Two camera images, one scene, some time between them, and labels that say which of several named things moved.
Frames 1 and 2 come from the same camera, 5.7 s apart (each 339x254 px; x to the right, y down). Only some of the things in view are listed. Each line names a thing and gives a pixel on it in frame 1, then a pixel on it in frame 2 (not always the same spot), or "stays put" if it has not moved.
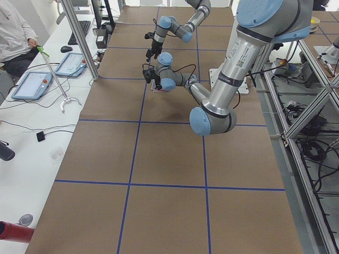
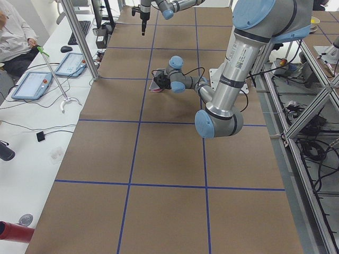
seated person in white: (18, 41) stays put
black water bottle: (6, 153) stays put
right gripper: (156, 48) -> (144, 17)
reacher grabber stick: (62, 106) stays put
